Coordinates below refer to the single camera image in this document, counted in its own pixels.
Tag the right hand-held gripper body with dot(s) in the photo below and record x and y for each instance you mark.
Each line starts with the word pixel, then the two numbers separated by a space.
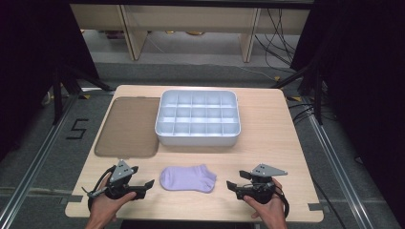
pixel 266 171

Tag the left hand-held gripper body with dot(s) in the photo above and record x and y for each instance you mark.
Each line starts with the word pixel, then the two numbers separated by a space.
pixel 122 170

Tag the light purple ankle sock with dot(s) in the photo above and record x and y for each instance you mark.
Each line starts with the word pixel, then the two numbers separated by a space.
pixel 184 178

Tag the white compartment storage box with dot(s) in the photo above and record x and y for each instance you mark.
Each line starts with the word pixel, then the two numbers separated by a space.
pixel 197 140

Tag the person's right hand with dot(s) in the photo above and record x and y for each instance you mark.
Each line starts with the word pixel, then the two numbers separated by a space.
pixel 273 211

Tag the person's left hand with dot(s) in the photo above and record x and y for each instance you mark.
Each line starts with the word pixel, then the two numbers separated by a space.
pixel 102 208

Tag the translucent brown lid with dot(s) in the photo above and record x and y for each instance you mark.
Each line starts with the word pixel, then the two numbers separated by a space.
pixel 127 127

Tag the black metal stand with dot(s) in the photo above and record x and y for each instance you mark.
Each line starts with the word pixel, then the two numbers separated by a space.
pixel 58 95
pixel 317 95

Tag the black curtain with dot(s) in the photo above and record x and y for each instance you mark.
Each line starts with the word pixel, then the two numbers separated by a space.
pixel 366 79
pixel 28 63

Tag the yellow object under desk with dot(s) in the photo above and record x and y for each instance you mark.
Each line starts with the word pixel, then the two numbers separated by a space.
pixel 195 32

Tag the aluminium floor rail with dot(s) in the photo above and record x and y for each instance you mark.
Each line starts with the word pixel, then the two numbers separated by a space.
pixel 38 159
pixel 337 168

